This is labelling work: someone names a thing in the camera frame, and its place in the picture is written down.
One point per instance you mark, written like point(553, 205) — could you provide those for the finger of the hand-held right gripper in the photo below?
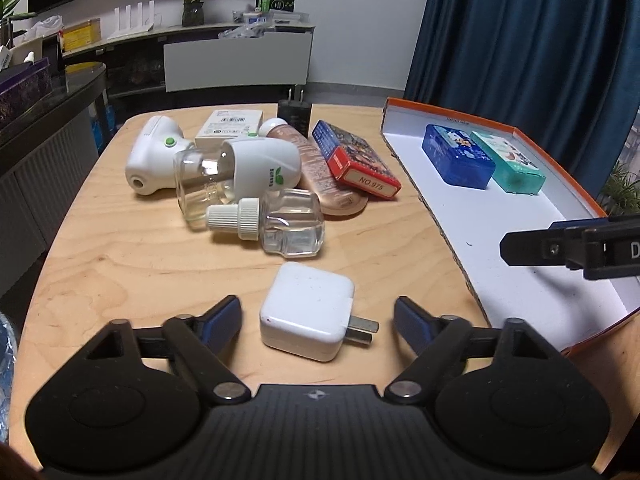
point(530, 249)

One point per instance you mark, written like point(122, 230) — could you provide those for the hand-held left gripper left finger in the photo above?
point(223, 321)

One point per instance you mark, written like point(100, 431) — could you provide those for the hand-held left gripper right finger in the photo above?
point(411, 321)

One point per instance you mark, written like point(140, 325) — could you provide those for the white tray with orange rim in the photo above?
point(500, 220)

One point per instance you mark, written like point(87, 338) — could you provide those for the white charger adapter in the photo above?
point(305, 310)

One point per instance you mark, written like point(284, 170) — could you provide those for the clear bottle with white cap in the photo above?
point(285, 222)

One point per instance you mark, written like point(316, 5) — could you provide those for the white repellent heater with bottle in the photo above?
point(260, 167)

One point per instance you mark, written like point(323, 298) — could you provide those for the red and blue card box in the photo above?
point(357, 160)

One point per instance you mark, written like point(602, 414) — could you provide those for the green floor plant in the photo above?
point(622, 187)

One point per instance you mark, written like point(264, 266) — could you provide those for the blue plastic box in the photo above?
point(457, 157)

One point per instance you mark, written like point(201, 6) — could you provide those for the rose gold cosmetic tube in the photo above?
point(325, 180)

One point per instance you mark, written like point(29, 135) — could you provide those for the small white cardboard box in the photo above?
point(230, 122)

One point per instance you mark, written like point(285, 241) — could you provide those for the dark blue curtain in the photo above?
point(520, 40)

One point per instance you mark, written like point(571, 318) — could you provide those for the black charger adapter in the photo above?
point(294, 112)

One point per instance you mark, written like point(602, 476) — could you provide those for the blue plastic bag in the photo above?
point(6, 375)

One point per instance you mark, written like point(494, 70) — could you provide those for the dark side counter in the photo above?
point(40, 160)

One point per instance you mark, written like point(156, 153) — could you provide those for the white and black tv cabinet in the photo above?
point(235, 60)

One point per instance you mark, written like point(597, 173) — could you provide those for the clear plastic bag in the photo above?
point(242, 32)

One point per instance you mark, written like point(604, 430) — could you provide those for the purple box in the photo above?
point(22, 87)

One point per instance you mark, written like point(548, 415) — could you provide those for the white router with antennas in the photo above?
point(137, 20)

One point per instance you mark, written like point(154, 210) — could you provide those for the yellow box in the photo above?
point(82, 35)

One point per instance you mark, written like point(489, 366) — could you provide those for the white plastic bag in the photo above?
point(47, 24)

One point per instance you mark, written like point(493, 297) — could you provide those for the green leafy plant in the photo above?
point(12, 7)

